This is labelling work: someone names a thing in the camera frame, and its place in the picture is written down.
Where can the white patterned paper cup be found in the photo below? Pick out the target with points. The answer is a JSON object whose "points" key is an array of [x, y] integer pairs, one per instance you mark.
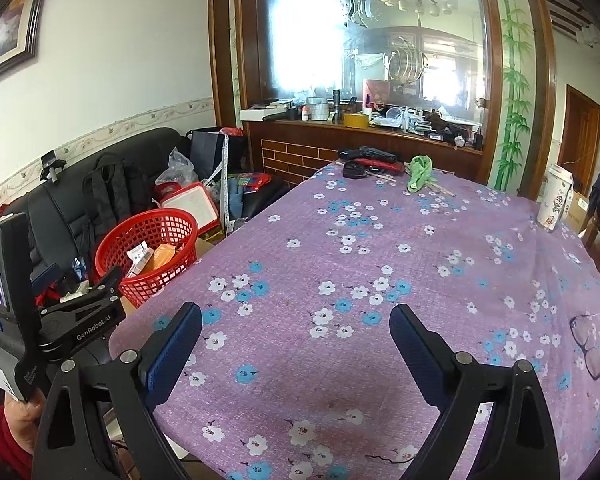
{"points": [[557, 189]]}

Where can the brown wooden door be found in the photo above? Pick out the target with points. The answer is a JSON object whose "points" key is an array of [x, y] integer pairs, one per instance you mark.
{"points": [[580, 138]]}

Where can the metal pot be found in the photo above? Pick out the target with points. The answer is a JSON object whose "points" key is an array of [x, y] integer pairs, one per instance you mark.
{"points": [[318, 108]]}

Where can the red plastic basket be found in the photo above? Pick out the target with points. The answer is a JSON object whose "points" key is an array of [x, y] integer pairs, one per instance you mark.
{"points": [[156, 226]]}

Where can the black sofa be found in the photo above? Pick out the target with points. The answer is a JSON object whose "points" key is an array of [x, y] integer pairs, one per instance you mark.
{"points": [[56, 211]]}

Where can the orange cardboard box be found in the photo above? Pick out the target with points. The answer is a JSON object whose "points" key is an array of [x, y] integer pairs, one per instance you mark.
{"points": [[162, 255]]}

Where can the black key fob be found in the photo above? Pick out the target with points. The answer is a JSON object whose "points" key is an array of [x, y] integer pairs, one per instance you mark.
{"points": [[353, 170]]}

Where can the black backpack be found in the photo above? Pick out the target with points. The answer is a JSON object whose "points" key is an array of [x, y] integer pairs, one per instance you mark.
{"points": [[114, 190]]}

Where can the red framed white board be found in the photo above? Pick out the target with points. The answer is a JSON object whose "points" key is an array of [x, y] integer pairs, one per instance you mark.
{"points": [[197, 201]]}

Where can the eyeglasses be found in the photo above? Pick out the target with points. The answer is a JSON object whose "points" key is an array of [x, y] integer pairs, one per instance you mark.
{"points": [[585, 336]]}

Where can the black red tool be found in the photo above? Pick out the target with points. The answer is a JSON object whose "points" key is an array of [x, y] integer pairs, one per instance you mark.
{"points": [[373, 158]]}

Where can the white medicine box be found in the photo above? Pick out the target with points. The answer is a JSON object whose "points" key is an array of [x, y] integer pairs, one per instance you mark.
{"points": [[139, 255]]}

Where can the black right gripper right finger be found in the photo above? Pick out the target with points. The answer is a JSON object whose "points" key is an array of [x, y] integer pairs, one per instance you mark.
{"points": [[519, 440]]}

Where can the left hand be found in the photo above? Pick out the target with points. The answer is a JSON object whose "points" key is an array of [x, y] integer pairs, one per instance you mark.
{"points": [[22, 418]]}

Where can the purple floral tablecloth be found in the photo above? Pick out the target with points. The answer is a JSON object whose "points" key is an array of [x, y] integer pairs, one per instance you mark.
{"points": [[295, 374]]}

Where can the green cloth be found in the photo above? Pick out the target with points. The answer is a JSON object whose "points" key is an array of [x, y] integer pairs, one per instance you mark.
{"points": [[420, 171]]}

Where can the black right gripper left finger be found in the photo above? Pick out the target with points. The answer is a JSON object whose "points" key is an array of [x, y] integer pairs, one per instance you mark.
{"points": [[72, 438]]}

